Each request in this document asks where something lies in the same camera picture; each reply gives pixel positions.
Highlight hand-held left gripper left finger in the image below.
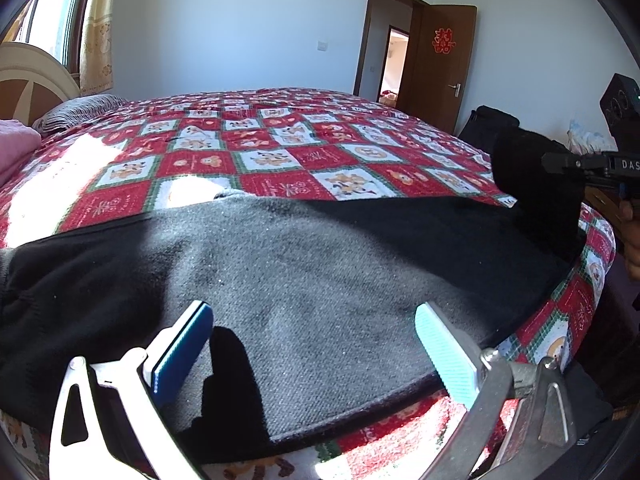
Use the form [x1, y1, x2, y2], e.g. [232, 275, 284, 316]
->
[49, 301, 215, 480]

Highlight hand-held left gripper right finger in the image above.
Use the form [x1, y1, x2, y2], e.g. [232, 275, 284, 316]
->
[414, 301, 578, 480]

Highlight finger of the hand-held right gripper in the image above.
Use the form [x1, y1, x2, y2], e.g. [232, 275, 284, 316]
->
[584, 173, 628, 202]
[541, 151, 611, 175]

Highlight black pants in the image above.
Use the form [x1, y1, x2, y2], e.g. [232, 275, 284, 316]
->
[0, 127, 588, 466]

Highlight person's right hand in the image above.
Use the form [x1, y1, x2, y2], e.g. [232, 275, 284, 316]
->
[618, 199, 640, 281]

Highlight clear plastic bag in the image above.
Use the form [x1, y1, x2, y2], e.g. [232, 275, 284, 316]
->
[567, 119, 618, 153]

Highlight black chair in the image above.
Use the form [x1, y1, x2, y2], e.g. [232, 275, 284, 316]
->
[457, 105, 521, 153]

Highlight brown wooden door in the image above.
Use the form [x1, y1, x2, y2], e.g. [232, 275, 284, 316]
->
[406, 4, 477, 136]

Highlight red paper door decoration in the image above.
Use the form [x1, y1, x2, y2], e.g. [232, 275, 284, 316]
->
[432, 26, 457, 55]

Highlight red printed bedsheet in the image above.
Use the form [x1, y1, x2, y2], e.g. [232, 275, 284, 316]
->
[0, 87, 617, 480]

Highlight striped pillow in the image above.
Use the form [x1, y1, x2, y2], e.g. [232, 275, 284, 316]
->
[31, 94, 128, 135]

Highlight folded pink blanket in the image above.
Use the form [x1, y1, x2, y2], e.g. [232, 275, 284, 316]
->
[0, 119, 42, 186]

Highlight cream and wood headboard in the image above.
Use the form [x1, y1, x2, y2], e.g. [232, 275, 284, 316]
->
[0, 42, 82, 128]

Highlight narrow yellow curtain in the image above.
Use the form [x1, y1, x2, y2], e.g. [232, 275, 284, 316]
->
[79, 0, 118, 95]

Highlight window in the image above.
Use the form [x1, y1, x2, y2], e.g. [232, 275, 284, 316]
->
[15, 0, 96, 68]

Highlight brown door frame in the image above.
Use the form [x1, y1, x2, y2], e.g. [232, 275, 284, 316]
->
[352, 0, 431, 108]

